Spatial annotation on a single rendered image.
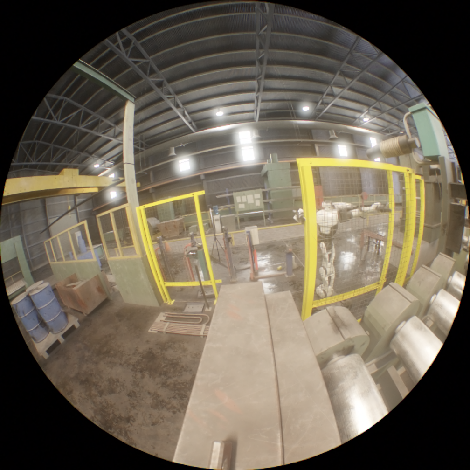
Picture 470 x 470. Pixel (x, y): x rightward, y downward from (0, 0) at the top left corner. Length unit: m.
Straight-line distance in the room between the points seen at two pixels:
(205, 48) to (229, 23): 2.23
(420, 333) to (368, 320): 0.25
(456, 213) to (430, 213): 2.83
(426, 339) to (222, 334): 0.70
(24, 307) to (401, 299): 4.46
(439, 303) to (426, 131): 1.11
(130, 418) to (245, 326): 1.86
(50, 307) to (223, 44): 12.44
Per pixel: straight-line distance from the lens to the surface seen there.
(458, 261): 2.31
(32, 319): 4.02
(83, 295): 3.86
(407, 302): 0.71
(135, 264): 2.90
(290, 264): 3.14
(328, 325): 0.53
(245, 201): 8.05
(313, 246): 0.97
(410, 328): 0.72
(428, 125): 1.53
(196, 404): 0.36
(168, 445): 1.85
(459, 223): 1.49
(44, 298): 3.68
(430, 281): 0.97
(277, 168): 10.82
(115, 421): 2.20
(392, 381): 1.38
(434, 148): 1.48
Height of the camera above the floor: 1.66
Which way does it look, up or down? 13 degrees down
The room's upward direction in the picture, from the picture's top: 9 degrees counter-clockwise
